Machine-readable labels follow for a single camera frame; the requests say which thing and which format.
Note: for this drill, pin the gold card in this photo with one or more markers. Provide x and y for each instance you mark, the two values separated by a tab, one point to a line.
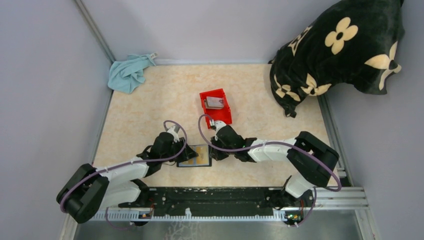
201	160

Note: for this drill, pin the black leather card holder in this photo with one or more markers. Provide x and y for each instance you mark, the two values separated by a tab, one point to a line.
191	154

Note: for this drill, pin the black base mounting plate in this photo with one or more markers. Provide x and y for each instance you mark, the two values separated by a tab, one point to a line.
217	202

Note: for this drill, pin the light blue cloth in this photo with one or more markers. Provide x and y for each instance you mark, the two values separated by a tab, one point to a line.
125	76

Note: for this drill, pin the aluminium front rail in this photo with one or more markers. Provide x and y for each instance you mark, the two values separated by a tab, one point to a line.
349	198

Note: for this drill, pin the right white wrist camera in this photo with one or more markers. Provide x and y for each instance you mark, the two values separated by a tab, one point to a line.
217	125

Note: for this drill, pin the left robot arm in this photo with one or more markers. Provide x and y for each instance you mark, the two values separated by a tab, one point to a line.
91	189

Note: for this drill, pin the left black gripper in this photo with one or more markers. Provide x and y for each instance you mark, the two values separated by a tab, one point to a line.
186	154

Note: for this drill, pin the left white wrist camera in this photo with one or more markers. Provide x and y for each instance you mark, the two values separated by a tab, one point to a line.
174	131

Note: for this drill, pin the red plastic bin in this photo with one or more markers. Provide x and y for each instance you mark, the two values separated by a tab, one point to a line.
224	114

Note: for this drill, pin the stack of credit cards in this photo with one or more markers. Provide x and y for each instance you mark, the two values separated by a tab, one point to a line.
214	104

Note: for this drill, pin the black floral blanket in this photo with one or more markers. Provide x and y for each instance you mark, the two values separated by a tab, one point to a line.
352	42

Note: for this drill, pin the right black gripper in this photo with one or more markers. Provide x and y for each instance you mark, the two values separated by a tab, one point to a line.
217	155

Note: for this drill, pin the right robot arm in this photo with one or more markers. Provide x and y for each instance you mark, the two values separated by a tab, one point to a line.
313	159

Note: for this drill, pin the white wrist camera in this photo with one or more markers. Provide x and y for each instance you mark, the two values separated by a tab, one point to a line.
217	125
174	131

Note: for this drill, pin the silver VIP card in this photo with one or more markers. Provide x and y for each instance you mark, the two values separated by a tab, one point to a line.
214	98

